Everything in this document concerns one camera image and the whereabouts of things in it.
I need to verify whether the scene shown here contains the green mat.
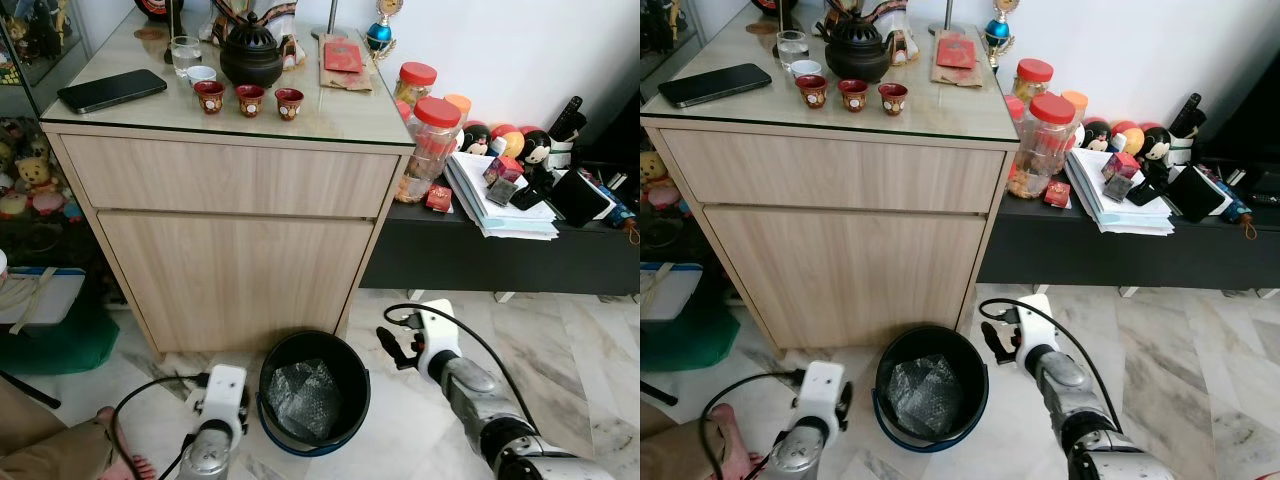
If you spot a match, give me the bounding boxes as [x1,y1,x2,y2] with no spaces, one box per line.
[640,298,731,373]
[0,298,121,377]

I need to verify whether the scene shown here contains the black television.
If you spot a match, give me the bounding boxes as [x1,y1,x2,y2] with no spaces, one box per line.
[1195,70,1280,166]
[600,90,641,171]

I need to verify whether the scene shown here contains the red packet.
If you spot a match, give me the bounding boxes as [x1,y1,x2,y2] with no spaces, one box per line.
[935,35,976,69]
[322,40,365,74]

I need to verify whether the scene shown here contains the large plastic jar red lid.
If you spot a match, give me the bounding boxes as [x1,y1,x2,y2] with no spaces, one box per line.
[395,96,463,204]
[1008,92,1077,199]

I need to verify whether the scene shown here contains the black wallet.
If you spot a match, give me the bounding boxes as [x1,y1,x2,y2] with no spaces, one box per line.
[1165,163,1233,223]
[550,167,613,226]

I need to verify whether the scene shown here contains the brown paper envelope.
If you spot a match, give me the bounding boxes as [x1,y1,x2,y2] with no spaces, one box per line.
[318,35,376,94]
[930,30,986,88]

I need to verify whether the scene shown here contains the person's leg beige trousers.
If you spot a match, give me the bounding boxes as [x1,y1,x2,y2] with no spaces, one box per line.
[640,400,763,480]
[0,378,157,480]

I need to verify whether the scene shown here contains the black smartphone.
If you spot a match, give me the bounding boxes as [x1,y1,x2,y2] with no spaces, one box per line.
[57,68,168,114]
[658,63,773,109]

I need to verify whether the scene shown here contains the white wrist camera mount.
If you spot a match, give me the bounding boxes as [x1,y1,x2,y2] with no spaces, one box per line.
[415,298,464,361]
[195,364,249,427]
[797,360,852,423]
[1010,293,1059,353]

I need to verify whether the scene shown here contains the clear drinking glass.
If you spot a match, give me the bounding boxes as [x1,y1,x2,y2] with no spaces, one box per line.
[776,30,809,71]
[170,36,203,79]

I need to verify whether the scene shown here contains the gold trophy with blue ball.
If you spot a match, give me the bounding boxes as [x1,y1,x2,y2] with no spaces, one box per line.
[365,0,401,56]
[985,0,1021,53]

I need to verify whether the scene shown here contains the black bucket blue rim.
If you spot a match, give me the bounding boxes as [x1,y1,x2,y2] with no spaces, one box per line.
[872,324,991,454]
[257,330,372,458]

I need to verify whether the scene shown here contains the white blue box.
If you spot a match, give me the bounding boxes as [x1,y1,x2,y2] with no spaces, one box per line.
[640,262,704,322]
[0,265,87,336]

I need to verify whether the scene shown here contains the clear bubble wrap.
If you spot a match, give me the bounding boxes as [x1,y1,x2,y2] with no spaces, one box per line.
[268,358,344,442]
[888,352,964,437]

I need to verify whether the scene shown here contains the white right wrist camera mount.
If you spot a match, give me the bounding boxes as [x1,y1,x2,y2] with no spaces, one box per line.
[1010,293,1059,353]
[415,298,464,361]

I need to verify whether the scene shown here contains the stack of white papers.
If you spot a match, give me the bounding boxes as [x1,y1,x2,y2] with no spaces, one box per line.
[1062,148,1177,237]
[443,152,561,241]

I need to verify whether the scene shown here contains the black remote in white cup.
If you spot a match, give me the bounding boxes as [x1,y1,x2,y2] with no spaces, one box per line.
[1168,93,1208,166]
[548,95,588,169]

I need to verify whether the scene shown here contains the small plastic jar red lid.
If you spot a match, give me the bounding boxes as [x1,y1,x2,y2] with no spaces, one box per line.
[395,62,439,111]
[1012,58,1056,106]

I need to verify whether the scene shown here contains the black TV console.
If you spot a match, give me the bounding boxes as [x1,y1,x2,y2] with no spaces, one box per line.
[358,150,641,298]
[976,150,1280,293]

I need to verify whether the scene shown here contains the black mouse doll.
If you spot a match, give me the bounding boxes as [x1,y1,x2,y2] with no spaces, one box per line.
[520,128,554,173]
[1140,125,1174,167]

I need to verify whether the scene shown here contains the blue umbrella brown strap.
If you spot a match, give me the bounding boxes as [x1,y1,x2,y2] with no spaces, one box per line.
[1213,183,1259,243]
[598,188,641,247]

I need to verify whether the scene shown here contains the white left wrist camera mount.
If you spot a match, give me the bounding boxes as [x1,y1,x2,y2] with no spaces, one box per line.
[797,360,852,423]
[195,364,249,427]

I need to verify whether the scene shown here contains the glass display cabinet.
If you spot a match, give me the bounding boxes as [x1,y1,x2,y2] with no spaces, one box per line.
[0,0,126,301]
[640,0,716,263]

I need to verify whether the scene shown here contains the yellow bear toy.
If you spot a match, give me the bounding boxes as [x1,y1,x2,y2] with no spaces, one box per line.
[15,155,58,198]
[643,150,677,188]

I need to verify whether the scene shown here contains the light wood drawer cabinet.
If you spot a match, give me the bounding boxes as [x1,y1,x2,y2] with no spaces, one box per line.
[640,5,1021,351]
[40,10,417,357]

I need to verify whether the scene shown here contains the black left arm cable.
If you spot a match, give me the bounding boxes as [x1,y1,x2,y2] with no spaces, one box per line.
[108,371,213,480]
[698,368,807,480]

